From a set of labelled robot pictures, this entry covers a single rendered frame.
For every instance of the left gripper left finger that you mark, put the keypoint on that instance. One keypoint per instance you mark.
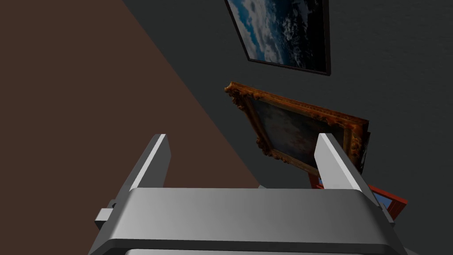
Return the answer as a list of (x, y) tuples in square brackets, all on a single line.
[(153, 165)]

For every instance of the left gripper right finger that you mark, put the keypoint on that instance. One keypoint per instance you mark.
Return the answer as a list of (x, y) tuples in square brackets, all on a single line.
[(335, 167)]

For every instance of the ornate gold framed painting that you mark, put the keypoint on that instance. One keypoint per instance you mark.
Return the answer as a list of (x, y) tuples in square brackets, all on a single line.
[(290, 127)]

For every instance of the red framed picture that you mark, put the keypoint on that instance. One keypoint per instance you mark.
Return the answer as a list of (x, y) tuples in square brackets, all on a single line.
[(389, 202)]

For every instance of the black framed sky picture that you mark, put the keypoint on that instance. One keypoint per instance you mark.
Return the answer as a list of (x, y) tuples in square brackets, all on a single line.
[(283, 32)]

